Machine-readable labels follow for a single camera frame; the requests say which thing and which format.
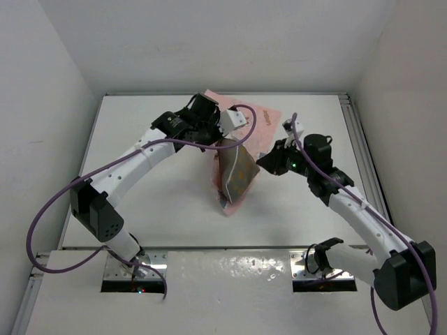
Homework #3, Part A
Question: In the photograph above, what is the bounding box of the pink bunny print pillowcase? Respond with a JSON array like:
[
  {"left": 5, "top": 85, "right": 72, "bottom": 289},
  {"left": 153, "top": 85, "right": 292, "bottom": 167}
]
[{"left": 205, "top": 90, "right": 282, "bottom": 216}]

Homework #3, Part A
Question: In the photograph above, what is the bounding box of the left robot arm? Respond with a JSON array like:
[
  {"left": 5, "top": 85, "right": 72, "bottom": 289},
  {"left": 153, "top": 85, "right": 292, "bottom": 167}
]
[{"left": 70, "top": 94, "right": 222, "bottom": 262}]

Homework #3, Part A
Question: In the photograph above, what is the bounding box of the aluminium frame rail right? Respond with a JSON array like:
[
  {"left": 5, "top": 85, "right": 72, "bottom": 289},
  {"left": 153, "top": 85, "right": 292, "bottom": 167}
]
[{"left": 338, "top": 93, "right": 393, "bottom": 223}]

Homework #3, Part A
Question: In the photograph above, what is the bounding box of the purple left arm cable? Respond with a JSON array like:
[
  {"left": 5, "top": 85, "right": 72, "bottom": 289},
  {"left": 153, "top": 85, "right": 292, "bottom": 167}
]
[{"left": 26, "top": 103, "right": 259, "bottom": 301}]

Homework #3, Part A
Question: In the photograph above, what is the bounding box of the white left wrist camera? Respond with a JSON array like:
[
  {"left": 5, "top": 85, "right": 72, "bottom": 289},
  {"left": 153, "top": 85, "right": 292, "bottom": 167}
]
[{"left": 217, "top": 110, "right": 247, "bottom": 136}]

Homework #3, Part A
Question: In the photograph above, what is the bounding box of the white front cover panel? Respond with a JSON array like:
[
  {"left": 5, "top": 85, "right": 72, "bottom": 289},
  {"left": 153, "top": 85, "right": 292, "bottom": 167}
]
[{"left": 26, "top": 248, "right": 436, "bottom": 335}]

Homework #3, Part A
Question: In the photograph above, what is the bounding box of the grey pillow with orange flowers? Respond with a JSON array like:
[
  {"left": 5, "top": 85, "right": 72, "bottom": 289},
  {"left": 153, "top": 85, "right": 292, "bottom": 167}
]
[{"left": 216, "top": 144, "right": 260, "bottom": 204}]

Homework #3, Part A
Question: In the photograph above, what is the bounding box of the aluminium frame rail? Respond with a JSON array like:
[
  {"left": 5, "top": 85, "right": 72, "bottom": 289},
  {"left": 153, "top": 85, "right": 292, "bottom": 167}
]
[
  {"left": 338, "top": 93, "right": 393, "bottom": 223},
  {"left": 11, "top": 266, "right": 44, "bottom": 335}
]

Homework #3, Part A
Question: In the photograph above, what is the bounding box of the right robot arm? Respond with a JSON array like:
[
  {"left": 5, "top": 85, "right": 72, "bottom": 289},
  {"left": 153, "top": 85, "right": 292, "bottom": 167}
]
[{"left": 256, "top": 134, "right": 437, "bottom": 311}]

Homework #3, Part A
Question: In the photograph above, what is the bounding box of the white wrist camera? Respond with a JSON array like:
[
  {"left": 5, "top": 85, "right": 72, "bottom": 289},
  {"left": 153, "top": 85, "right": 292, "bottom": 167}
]
[
  {"left": 217, "top": 110, "right": 247, "bottom": 136},
  {"left": 282, "top": 119, "right": 305, "bottom": 138}
]

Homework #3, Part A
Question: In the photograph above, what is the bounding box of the aluminium frame rail left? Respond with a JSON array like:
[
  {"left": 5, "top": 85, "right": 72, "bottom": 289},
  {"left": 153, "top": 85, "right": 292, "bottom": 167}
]
[{"left": 11, "top": 266, "right": 44, "bottom": 335}]

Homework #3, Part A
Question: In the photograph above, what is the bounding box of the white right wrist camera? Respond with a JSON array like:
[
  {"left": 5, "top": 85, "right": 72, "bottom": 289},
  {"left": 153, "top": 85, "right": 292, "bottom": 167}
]
[{"left": 282, "top": 119, "right": 305, "bottom": 138}]

